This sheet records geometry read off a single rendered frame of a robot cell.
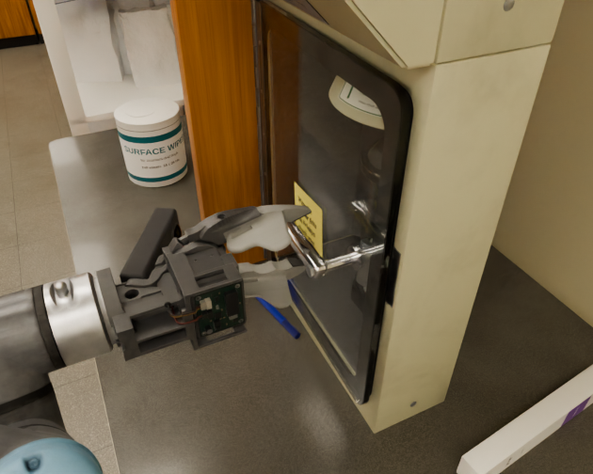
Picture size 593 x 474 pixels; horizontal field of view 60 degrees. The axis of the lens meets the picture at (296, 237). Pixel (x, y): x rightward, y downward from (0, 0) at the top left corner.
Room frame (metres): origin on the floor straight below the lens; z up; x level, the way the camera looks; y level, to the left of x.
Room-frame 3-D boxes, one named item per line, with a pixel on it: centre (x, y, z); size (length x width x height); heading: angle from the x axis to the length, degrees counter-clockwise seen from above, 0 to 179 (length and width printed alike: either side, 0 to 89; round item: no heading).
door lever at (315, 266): (0.42, -0.02, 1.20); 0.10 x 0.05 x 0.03; 24
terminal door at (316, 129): (0.50, -0.02, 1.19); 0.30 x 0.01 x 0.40; 24
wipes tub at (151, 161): (0.99, 0.31, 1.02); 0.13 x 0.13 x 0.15
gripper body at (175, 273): (0.35, 0.11, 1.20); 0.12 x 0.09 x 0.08; 116
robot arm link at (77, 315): (0.32, 0.19, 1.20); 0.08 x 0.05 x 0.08; 26
